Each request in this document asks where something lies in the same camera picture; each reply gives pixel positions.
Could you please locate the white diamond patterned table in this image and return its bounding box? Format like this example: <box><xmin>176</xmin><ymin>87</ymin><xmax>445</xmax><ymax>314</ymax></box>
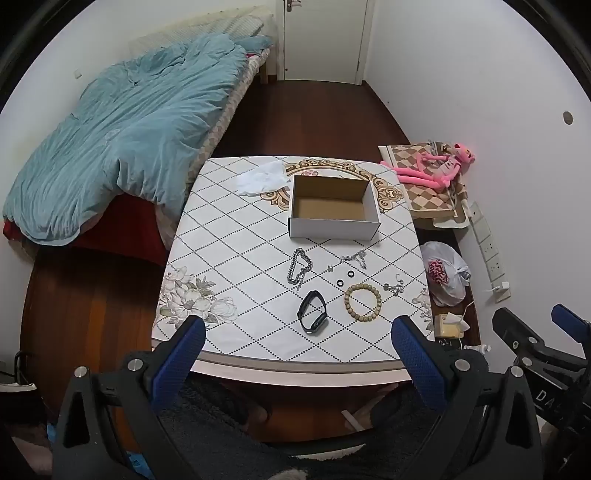
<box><xmin>150</xmin><ymin>156</ymin><xmax>437</xmax><ymax>386</ymax></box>

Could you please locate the wooden bed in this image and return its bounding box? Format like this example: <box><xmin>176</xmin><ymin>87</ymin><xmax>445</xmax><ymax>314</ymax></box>
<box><xmin>2</xmin><ymin>4</ymin><xmax>278</xmax><ymax>266</ymax></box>

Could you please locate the person's left leg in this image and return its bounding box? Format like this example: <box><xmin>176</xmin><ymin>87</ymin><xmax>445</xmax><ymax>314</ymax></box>
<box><xmin>159</xmin><ymin>381</ymin><xmax>287</xmax><ymax>480</ymax></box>

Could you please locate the silver pendant necklace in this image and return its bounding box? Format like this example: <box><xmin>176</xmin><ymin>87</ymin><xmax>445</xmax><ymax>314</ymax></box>
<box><xmin>327</xmin><ymin>249</ymin><xmax>368</xmax><ymax>274</ymax></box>

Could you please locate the person's right leg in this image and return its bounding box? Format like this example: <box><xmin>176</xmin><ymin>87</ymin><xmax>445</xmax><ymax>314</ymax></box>
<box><xmin>323</xmin><ymin>383</ymin><xmax>462</xmax><ymax>480</ymax></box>

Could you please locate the white cardboard box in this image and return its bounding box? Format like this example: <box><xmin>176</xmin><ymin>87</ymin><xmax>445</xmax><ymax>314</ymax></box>
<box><xmin>288</xmin><ymin>175</ymin><xmax>382</xmax><ymax>241</ymax></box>

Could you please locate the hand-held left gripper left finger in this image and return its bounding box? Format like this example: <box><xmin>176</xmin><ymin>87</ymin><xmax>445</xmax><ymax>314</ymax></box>
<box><xmin>53</xmin><ymin>315</ymin><xmax>208</xmax><ymax>480</ymax></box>

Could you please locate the wooden bead bracelet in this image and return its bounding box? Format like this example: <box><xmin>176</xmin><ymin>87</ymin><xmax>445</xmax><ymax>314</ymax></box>
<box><xmin>343</xmin><ymin>283</ymin><xmax>382</xmax><ymax>324</ymax></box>

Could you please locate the white plastic bag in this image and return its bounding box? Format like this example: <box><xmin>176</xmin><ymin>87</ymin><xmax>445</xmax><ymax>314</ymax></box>
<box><xmin>419</xmin><ymin>241</ymin><xmax>472</xmax><ymax>308</ymax></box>

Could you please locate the pink plush toy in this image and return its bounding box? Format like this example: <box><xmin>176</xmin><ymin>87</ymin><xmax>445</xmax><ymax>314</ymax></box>
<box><xmin>380</xmin><ymin>142</ymin><xmax>465</xmax><ymax>190</ymax></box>

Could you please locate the black pouch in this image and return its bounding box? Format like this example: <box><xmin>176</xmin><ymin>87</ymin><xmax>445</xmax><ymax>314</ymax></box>
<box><xmin>434</xmin><ymin>337</ymin><xmax>481</xmax><ymax>354</ymax></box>

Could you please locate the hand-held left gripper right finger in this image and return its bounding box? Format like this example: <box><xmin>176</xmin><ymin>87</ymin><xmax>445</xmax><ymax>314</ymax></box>
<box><xmin>392</xmin><ymin>315</ymin><xmax>543</xmax><ymax>480</ymax></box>

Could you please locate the white power strip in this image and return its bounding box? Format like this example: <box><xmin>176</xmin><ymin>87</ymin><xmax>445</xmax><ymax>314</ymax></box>
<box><xmin>466</xmin><ymin>200</ymin><xmax>511</xmax><ymax>296</ymax></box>

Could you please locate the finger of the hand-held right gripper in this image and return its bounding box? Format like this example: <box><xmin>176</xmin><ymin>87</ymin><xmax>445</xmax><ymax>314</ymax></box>
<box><xmin>492</xmin><ymin>306</ymin><xmax>556</xmax><ymax>366</ymax></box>
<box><xmin>551</xmin><ymin>303</ymin><xmax>591</xmax><ymax>366</ymax></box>

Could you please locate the yellow tissue box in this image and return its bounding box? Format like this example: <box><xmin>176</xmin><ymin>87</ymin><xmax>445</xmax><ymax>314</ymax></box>
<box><xmin>434</xmin><ymin>313</ymin><xmax>471</xmax><ymax>340</ymax></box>

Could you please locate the crumpled white paper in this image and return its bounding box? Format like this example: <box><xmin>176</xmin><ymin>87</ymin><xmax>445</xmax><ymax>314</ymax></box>
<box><xmin>236</xmin><ymin>161</ymin><xmax>288</xmax><ymax>197</ymax></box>

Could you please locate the white door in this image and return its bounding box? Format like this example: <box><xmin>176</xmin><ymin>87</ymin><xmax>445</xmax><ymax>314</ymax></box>
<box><xmin>276</xmin><ymin>0</ymin><xmax>374</xmax><ymax>85</ymax></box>

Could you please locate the beige checkered cushion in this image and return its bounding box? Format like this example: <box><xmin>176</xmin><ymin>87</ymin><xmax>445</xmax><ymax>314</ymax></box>
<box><xmin>379</xmin><ymin>141</ymin><xmax>472</xmax><ymax>229</ymax></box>

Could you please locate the person's leg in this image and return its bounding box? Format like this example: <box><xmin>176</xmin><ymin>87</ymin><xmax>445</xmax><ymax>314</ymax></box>
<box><xmin>323</xmin><ymin>383</ymin><xmax>462</xmax><ymax>480</ymax></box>
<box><xmin>159</xmin><ymin>381</ymin><xmax>287</xmax><ymax>480</ymax></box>

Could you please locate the silver chain bracelet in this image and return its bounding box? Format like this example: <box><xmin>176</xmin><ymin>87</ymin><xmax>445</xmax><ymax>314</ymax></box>
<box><xmin>287</xmin><ymin>248</ymin><xmax>314</xmax><ymax>291</ymax></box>

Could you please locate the cream checked pillow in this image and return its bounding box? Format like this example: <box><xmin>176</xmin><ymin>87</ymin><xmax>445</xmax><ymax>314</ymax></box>
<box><xmin>129</xmin><ymin>4</ymin><xmax>273</xmax><ymax>51</ymax></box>

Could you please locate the teal blanket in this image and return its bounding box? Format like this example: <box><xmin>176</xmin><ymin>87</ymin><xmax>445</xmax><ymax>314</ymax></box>
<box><xmin>2</xmin><ymin>33</ymin><xmax>247</xmax><ymax>245</ymax></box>

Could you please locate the black wristband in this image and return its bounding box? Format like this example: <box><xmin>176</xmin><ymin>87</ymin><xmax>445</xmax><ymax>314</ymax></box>
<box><xmin>297</xmin><ymin>290</ymin><xmax>329</xmax><ymax>334</ymax></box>

